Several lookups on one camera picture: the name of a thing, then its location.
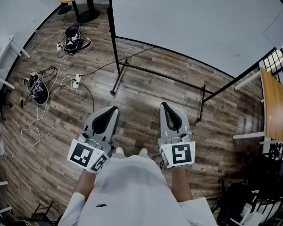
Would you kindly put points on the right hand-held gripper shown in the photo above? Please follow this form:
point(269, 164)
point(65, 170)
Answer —
point(179, 154)

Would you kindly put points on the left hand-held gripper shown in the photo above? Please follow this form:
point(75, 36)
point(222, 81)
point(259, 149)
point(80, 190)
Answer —
point(85, 153)

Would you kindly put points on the black-framed whiteboard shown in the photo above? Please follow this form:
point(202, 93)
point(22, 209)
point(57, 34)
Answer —
point(191, 20)

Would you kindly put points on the person's right forearm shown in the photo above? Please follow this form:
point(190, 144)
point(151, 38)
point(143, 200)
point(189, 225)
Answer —
point(181, 185)

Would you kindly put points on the person's left forearm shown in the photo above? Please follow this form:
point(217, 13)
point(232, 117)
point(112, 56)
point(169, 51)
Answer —
point(85, 185)

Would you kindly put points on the person's left white shoe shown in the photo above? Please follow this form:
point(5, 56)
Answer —
point(119, 150)

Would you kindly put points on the person's white shoe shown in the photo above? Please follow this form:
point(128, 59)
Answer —
point(119, 150)
point(143, 151)

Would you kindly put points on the person's right white shoe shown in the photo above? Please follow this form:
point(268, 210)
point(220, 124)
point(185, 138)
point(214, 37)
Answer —
point(143, 151)

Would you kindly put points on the white power strip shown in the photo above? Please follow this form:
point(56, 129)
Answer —
point(76, 82)
point(59, 46)

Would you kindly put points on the black helmet with grey gear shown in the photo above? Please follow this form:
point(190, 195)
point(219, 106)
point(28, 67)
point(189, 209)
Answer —
point(41, 95)

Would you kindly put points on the person's white shirt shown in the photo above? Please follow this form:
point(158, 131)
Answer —
point(132, 192)

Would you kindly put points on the black chair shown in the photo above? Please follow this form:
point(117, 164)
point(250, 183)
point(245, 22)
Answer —
point(240, 196)

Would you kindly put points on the wooden desk with white legs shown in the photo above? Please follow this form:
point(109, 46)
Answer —
point(276, 107)

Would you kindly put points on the white metal rack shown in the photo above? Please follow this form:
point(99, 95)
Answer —
point(0, 184)

